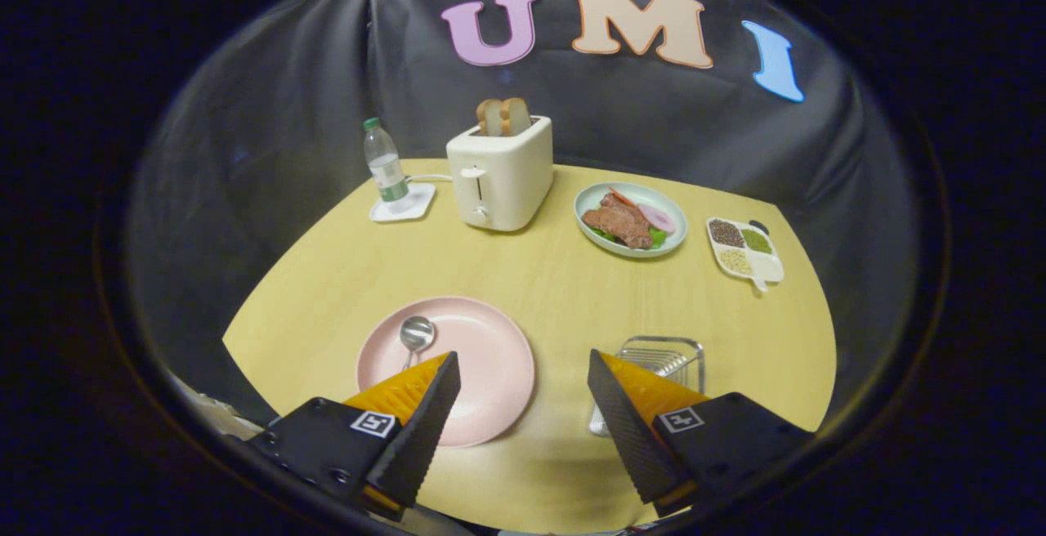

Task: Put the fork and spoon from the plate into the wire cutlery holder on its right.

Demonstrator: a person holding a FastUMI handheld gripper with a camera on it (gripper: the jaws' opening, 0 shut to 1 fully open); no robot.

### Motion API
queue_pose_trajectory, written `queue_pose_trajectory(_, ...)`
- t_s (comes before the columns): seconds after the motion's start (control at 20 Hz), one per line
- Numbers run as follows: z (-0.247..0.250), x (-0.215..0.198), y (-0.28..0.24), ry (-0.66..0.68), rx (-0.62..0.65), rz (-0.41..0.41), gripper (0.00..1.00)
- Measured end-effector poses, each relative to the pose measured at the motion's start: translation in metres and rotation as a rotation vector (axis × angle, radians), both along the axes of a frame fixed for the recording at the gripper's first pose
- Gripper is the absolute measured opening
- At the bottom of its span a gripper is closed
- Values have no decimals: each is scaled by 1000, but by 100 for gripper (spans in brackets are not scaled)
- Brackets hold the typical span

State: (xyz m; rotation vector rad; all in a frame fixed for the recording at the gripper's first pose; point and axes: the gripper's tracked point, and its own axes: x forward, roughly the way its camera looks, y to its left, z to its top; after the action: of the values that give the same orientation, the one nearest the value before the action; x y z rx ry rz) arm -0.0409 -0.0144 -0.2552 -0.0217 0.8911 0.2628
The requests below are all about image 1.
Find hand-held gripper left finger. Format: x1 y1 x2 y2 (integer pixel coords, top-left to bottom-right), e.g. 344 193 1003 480
245 351 463 520

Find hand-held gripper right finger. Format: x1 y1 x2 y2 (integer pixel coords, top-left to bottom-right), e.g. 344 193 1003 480
587 348 816 518

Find wooden handled metal spoon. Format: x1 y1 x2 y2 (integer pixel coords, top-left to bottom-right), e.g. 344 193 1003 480
398 315 436 372

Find pink plate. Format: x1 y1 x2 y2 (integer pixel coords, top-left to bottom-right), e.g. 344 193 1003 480
356 296 536 449

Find green lettuce leaf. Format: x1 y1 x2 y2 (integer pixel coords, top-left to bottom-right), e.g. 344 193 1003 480
590 226 667 249

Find pale green plate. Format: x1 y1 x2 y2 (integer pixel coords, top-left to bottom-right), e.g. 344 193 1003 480
574 182 689 259

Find brown meat slices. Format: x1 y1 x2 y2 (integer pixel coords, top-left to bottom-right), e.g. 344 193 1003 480
582 193 655 250

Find white divided grain dish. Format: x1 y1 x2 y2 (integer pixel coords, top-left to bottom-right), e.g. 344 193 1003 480
707 217 785 292

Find pink ham slice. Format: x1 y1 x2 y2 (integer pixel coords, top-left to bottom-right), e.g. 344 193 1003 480
637 203 677 235

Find white square coaster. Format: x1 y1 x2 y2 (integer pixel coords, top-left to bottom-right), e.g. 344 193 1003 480
369 182 436 223

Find clear plastic water bottle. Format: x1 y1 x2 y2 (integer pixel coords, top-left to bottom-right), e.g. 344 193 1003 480
364 117 411 203

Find cream toaster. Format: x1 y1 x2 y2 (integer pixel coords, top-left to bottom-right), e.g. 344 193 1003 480
446 115 554 233

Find wire cutlery rack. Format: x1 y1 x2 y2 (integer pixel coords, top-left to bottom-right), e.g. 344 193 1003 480
588 335 706 437

